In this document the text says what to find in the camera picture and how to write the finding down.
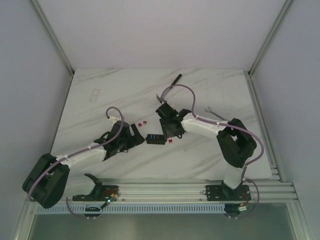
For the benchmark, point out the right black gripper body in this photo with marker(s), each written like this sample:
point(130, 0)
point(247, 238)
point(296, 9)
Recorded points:
point(167, 131)

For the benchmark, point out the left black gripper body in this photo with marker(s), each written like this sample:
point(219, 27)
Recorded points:
point(131, 137)

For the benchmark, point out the black fuse box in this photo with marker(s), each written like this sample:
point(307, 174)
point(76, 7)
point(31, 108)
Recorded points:
point(155, 139)

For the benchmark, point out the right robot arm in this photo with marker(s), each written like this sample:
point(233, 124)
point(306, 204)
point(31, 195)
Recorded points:
point(236, 146)

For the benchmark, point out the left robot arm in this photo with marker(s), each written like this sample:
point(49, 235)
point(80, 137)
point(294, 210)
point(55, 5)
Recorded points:
point(56, 177)

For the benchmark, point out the clear plastic fuse box cover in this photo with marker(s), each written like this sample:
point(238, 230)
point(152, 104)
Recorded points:
point(95, 94)

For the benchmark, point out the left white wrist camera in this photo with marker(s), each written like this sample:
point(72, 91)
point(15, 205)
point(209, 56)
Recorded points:
point(113, 119)

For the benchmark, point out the claw hammer black handle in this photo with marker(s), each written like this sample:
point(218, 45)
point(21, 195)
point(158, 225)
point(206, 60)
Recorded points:
point(161, 97)

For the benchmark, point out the white slotted cable duct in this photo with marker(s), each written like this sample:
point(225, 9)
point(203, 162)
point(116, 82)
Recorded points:
point(134, 208)

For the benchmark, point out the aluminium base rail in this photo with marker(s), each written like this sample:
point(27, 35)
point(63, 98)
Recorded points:
point(190, 190)

